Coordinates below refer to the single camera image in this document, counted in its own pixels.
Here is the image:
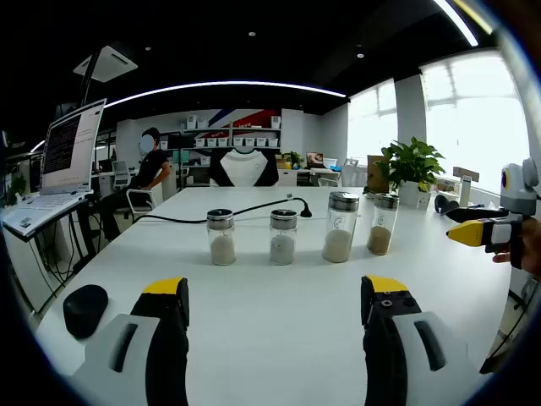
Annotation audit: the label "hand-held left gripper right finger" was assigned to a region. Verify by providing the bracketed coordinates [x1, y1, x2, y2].
[360, 274, 478, 406]

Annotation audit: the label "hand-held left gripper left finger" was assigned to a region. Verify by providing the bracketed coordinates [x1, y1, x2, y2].
[69, 277, 191, 406]

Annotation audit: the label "tall seasoning bottle brown powder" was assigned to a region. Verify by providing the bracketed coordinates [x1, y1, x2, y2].
[365, 192, 400, 256]

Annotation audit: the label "tall seasoning bottle white powder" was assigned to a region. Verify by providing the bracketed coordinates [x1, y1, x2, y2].
[321, 191, 361, 264]

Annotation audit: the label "short glass seasoning bottle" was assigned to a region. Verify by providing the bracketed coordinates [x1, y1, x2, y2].
[269, 208, 298, 266]
[205, 208, 236, 266]

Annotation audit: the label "person's right hand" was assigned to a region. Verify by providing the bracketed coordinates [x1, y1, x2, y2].
[492, 218, 541, 283]

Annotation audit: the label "black headphones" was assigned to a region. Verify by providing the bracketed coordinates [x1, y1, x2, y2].
[434, 194, 461, 217]

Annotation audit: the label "green plant in white pot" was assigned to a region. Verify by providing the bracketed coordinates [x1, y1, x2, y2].
[380, 135, 445, 208]

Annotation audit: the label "black round speaker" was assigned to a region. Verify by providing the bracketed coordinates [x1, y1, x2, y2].
[63, 284, 110, 340]

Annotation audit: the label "brown cardboard box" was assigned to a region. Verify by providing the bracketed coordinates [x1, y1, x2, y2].
[366, 155, 386, 191]

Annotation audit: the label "white office chair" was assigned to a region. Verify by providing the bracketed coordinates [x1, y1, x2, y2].
[126, 188, 158, 213]

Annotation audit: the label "black laptop stand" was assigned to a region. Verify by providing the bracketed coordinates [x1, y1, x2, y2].
[2, 192, 101, 297]

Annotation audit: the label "straight ceiling light strip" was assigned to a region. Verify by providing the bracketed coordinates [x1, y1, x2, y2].
[434, 0, 479, 47]

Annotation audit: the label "black and white chair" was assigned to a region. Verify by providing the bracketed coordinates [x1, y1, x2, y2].
[209, 147, 280, 188]

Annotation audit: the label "shelf of white storage boxes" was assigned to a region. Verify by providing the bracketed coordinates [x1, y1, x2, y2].
[168, 108, 283, 168]

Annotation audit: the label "white open laptop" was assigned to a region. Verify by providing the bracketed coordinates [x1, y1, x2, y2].
[2, 98, 107, 238]

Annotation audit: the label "curved ceiling light strip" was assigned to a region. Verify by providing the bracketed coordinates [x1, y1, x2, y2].
[103, 80, 348, 109]

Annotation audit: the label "ceiling air conditioner unit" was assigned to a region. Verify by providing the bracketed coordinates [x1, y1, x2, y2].
[73, 44, 139, 83]

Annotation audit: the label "black power cable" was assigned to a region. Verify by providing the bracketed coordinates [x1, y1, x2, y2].
[134, 196, 313, 225]

